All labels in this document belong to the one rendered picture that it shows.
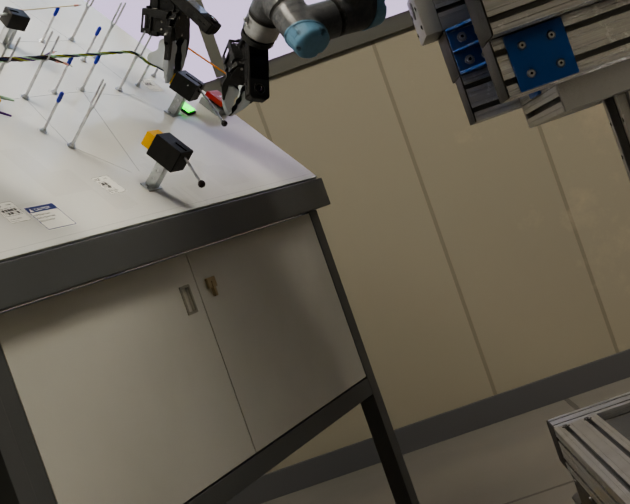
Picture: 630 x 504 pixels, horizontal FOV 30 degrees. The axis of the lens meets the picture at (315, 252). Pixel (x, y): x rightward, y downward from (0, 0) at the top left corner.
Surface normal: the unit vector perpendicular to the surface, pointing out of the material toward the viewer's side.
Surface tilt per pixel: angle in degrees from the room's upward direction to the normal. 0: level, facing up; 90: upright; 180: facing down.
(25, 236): 54
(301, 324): 90
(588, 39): 90
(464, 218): 90
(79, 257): 90
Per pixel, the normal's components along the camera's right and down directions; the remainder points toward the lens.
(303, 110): -0.03, 0.04
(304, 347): 0.85, -0.29
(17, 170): 0.49, -0.79
